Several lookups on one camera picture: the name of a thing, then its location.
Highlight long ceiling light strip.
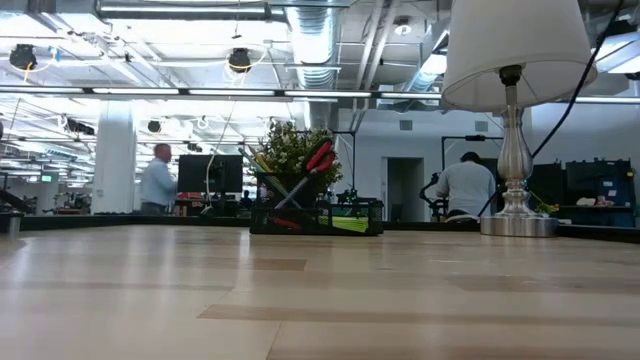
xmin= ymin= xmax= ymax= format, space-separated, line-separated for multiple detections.
xmin=0 ymin=86 xmax=444 ymax=102

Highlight black ceiling camera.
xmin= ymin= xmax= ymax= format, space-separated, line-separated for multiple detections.
xmin=8 ymin=43 xmax=39 ymax=72
xmin=227 ymin=46 xmax=253 ymax=75

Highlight yellow pencil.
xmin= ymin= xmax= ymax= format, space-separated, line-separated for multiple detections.
xmin=247 ymin=144 xmax=275 ymax=175

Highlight thin black hanging cable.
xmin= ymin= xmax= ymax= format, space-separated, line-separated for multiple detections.
xmin=476 ymin=0 xmax=627 ymax=218

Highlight light blue pen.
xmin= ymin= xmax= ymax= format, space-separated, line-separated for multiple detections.
xmin=237 ymin=146 xmax=302 ymax=210

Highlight black computer monitor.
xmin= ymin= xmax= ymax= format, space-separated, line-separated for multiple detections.
xmin=176 ymin=153 xmax=245 ymax=196

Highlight black storage cabinet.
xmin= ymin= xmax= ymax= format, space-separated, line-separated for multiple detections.
xmin=563 ymin=157 xmax=637 ymax=229

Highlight silver ventilation duct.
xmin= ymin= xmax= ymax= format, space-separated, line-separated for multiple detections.
xmin=286 ymin=0 xmax=342 ymax=132

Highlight white shade table lamp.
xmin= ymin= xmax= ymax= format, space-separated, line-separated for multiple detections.
xmin=441 ymin=0 xmax=600 ymax=240

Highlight black mesh desk organizer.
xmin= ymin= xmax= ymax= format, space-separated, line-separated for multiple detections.
xmin=249 ymin=169 xmax=386 ymax=238

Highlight green sticky note pad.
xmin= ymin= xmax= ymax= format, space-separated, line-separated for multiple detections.
xmin=318 ymin=215 xmax=371 ymax=235

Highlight white round column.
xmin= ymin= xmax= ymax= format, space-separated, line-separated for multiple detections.
xmin=90 ymin=99 xmax=138 ymax=216

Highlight black metal frame stand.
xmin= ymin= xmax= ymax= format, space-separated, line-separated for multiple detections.
xmin=439 ymin=133 xmax=504 ymax=174

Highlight green potted plant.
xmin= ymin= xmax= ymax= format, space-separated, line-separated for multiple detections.
xmin=256 ymin=120 xmax=345 ymax=202

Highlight red handled scissors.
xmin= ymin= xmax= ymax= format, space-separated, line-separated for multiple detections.
xmin=273 ymin=138 xmax=338 ymax=211

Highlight black aluminium table frame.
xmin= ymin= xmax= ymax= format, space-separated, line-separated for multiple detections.
xmin=0 ymin=211 xmax=640 ymax=246

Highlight teal pen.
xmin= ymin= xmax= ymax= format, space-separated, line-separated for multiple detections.
xmin=244 ymin=149 xmax=282 ymax=192

